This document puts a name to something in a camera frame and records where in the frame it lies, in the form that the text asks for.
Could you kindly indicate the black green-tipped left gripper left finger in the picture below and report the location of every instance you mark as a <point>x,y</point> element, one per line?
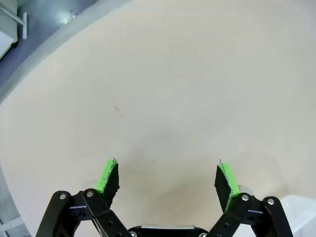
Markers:
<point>98,212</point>

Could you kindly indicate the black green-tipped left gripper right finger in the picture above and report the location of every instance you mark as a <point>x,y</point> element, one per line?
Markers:
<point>237,214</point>

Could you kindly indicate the clear plastic food container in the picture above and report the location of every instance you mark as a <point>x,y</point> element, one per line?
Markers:
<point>300,212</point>

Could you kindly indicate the white metal stand foot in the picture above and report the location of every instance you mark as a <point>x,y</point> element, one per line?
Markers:
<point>24,24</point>

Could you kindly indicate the white cabinet on casters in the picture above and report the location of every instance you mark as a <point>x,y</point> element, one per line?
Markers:
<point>6,27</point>

